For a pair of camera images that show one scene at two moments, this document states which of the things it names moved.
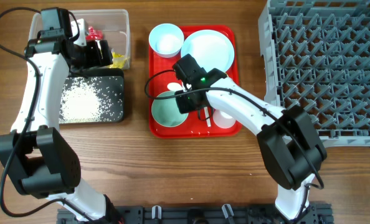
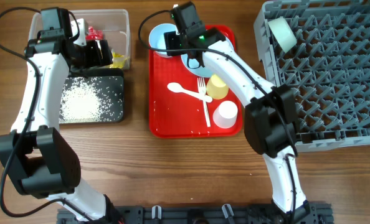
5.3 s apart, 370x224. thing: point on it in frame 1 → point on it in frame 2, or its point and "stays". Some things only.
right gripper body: [186, 104] → [175, 43]
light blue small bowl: [166, 40] stays
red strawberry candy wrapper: [94, 34] stays
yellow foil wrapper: [118, 60] stays
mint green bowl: [166, 111] → [283, 33]
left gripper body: [88, 56] stays
